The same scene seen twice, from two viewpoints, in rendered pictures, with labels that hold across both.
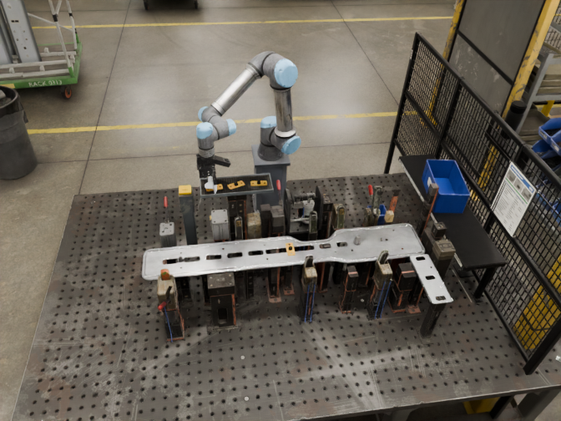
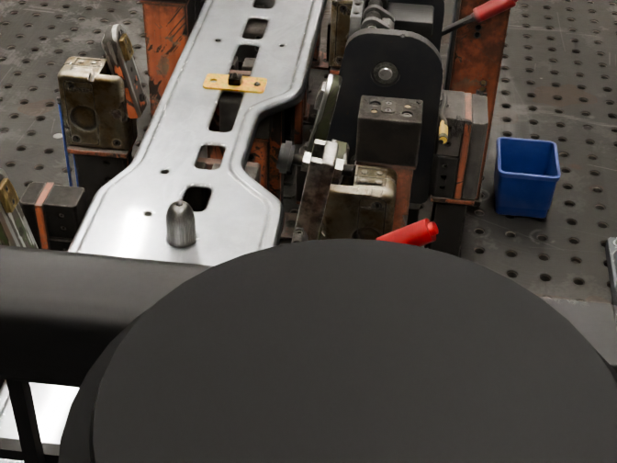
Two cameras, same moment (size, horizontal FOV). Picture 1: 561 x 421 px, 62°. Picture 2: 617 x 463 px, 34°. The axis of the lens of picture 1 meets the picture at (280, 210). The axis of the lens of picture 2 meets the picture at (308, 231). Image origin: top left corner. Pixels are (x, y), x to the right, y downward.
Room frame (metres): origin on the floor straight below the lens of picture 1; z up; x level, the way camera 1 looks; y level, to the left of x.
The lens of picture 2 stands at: (2.00, -1.18, 1.70)
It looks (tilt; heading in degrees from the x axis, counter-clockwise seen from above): 38 degrees down; 106
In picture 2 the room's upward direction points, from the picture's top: 2 degrees clockwise
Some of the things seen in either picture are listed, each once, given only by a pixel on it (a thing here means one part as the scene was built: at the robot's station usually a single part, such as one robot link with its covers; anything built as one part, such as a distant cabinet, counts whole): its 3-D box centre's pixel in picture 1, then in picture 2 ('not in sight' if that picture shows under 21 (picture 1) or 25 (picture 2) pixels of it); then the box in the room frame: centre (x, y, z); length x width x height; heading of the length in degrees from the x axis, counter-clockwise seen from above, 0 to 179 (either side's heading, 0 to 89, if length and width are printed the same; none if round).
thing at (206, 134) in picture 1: (205, 135); not in sight; (1.81, 0.36, 1.48); 0.09 x 0.08 x 0.11; 129
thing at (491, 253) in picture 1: (445, 205); not in sight; (1.93, -0.90, 1.02); 0.90 x 0.22 x 0.03; 11
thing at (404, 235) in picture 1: (286, 251); (232, 79); (1.55, -0.04, 1.00); 1.38 x 0.22 x 0.02; 101
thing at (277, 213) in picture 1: (276, 237); not in sight; (1.75, 0.01, 0.89); 0.13 x 0.11 x 0.38; 11
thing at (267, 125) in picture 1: (271, 129); not in sight; (2.22, 0.07, 1.27); 0.13 x 0.12 x 0.14; 39
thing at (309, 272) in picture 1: (307, 292); (106, 175); (1.40, -0.15, 0.87); 0.12 x 0.09 x 0.35; 11
